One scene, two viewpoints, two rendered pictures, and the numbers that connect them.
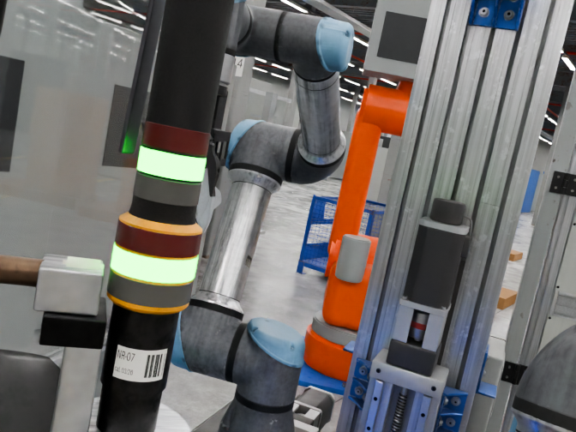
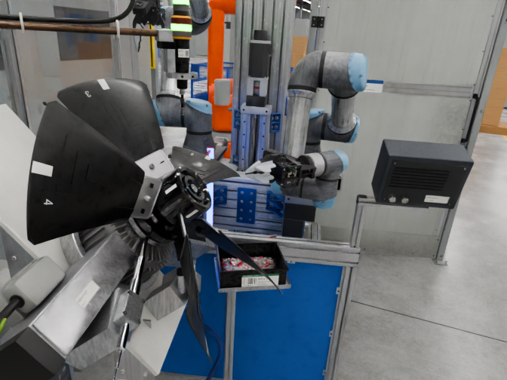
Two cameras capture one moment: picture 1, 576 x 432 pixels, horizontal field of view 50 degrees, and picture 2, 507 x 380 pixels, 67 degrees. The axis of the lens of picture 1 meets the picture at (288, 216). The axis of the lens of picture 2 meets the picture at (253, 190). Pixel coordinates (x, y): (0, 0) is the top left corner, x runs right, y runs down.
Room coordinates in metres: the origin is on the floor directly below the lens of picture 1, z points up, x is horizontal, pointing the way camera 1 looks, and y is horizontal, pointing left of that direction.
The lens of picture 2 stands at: (-0.59, 0.08, 1.55)
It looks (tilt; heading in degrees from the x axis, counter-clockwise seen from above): 22 degrees down; 348
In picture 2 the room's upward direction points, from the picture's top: 3 degrees clockwise
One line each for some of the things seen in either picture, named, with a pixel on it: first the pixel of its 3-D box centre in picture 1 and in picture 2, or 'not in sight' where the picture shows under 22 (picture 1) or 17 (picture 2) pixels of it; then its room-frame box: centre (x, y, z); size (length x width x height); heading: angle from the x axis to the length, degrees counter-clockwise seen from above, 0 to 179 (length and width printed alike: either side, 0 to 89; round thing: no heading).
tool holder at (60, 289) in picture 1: (118, 358); (177, 54); (0.31, 0.07, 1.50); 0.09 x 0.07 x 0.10; 109
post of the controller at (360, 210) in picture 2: not in sight; (357, 222); (0.51, -0.55, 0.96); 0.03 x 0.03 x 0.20; 74
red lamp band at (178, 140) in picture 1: (176, 138); not in sight; (0.31, 0.06, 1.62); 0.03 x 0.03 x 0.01
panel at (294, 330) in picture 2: not in sight; (232, 322); (0.63, -0.13, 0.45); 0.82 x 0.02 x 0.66; 74
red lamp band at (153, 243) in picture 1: (159, 236); (181, 20); (0.31, 0.06, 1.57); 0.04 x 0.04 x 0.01
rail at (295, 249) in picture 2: not in sight; (236, 243); (0.63, -0.13, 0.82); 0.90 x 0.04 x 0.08; 74
